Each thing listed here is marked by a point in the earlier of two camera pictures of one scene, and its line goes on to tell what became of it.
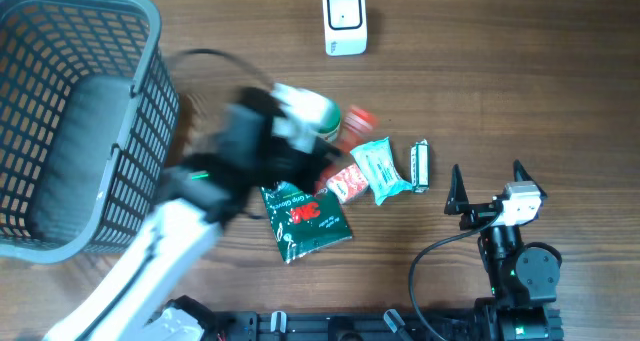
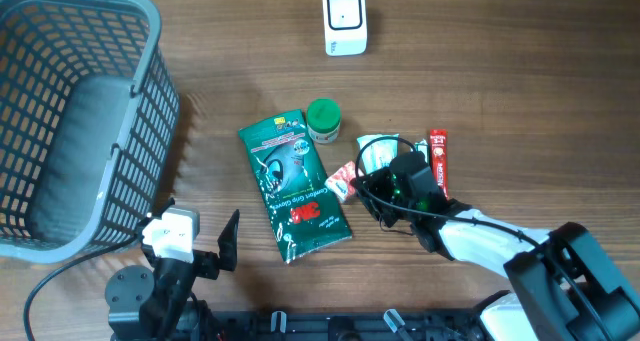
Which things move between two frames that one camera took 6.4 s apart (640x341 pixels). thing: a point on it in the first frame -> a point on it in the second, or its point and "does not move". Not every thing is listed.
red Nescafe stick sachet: x=357 y=123 -> x=440 y=158
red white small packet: x=347 y=182 does not move
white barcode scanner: x=345 y=23 does not move
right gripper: x=477 y=213 -> x=376 y=179
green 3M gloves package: x=302 y=221 does not move
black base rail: x=351 y=326 does not move
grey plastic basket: x=89 y=112 does not move
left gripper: x=323 y=156 -> x=209 y=263
